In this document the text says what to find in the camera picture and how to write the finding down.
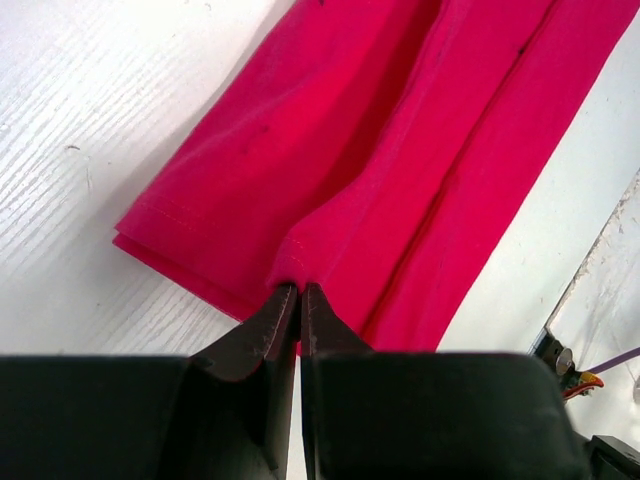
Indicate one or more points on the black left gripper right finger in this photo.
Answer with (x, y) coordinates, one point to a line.
(394, 415)

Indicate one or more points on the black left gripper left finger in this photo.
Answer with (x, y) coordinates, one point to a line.
(222, 413)

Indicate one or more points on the crimson red t shirt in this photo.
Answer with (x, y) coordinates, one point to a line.
(379, 149)

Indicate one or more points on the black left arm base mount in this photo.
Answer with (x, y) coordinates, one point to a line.
(608, 456)

